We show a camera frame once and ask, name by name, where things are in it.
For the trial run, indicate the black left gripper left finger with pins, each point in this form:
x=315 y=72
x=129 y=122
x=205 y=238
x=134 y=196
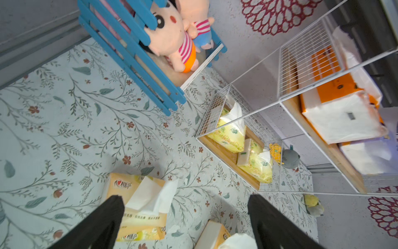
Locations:
x=99 y=230

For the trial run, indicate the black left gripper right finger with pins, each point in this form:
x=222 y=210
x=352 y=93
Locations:
x=272 y=230

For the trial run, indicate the yellow tissue pack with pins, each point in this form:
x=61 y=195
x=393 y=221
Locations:
x=216 y=236
x=147 y=201

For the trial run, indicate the purple tissue pack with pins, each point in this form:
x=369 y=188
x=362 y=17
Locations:
x=378 y=155

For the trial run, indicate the orange tissue pack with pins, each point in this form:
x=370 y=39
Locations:
x=344 y=109

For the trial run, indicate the green tissue pack right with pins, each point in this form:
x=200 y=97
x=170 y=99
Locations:
x=256 y=161

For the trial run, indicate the green tissue pack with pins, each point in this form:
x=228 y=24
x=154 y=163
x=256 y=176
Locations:
x=227 y=127
x=256 y=161

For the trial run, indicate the green tissue pack left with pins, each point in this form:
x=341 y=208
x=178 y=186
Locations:
x=227 y=127

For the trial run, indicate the small yellow grey plush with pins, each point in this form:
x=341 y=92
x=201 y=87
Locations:
x=313 y=205

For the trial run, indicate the grey yellow plush toy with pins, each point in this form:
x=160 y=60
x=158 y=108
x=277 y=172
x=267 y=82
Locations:
x=288 y=158

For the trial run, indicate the blue white toy crib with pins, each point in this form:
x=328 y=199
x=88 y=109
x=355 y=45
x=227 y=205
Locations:
x=118 y=27

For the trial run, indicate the plush doll orange shorts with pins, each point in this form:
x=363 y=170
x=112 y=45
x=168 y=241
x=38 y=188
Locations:
x=171 y=39

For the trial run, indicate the plush doll blue shorts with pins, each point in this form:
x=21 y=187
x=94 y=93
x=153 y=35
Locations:
x=196 y=12

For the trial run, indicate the white wire wooden shelf rack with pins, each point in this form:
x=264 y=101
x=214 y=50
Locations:
x=269 y=95

